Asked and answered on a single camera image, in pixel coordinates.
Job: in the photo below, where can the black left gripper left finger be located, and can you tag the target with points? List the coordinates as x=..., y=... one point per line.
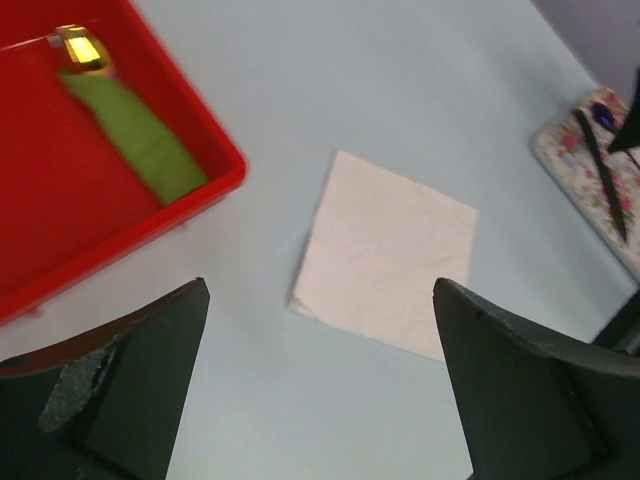
x=107, y=403

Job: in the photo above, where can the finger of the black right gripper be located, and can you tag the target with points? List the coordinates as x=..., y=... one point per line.
x=628, y=137

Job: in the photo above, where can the floral tray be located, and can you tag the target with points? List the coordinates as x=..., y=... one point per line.
x=561, y=150

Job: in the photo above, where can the red plastic bin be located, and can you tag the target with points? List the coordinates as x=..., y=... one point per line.
x=69, y=204

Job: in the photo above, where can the gold spoon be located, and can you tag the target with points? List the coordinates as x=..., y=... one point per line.
x=82, y=52

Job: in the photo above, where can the black plastic knife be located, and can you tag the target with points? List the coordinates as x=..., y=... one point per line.
x=604, y=174

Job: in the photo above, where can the white paper napkin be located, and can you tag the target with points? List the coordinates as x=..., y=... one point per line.
x=378, y=243

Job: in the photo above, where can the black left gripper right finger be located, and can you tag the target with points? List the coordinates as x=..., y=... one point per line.
x=535, y=403

